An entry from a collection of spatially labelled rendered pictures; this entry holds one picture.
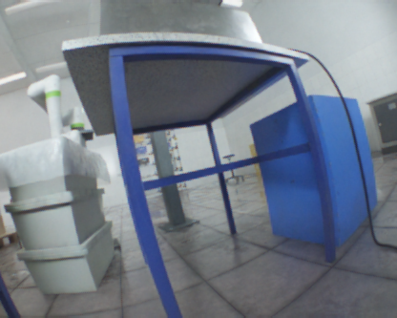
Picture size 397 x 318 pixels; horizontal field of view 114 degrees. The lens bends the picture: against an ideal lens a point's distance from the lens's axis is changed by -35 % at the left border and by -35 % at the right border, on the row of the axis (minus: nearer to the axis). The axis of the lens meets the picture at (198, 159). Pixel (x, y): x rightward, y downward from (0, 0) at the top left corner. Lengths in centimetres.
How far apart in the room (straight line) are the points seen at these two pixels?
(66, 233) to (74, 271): 17
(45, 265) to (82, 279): 19
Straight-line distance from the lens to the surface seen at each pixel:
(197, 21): 73
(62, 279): 102
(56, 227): 93
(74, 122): 171
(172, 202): 173
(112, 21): 66
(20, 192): 103
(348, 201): 90
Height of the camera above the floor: 42
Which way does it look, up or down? 4 degrees up
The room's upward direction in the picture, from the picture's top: 13 degrees counter-clockwise
